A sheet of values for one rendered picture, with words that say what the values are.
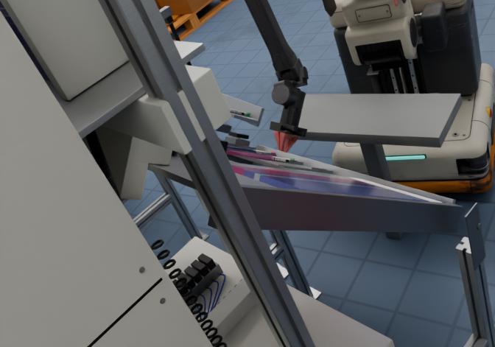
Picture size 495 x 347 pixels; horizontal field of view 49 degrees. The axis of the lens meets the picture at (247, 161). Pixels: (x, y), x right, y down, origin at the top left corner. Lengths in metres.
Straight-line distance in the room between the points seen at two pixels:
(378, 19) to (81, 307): 1.60
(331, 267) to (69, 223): 1.72
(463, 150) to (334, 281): 0.70
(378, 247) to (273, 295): 1.49
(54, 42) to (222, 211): 0.29
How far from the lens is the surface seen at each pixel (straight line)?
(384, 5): 2.01
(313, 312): 1.32
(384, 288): 2.14
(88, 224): 0.64
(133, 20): 0.58
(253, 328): 1.35
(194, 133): 0.64
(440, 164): 2.26
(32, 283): 0.64
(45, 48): 0.70
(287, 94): 1.57
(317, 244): 2.37
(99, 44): 0.72
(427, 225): 1.20
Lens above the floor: 1.62
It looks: 32 degrees down
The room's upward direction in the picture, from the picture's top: 24 degrees counter-clockwise
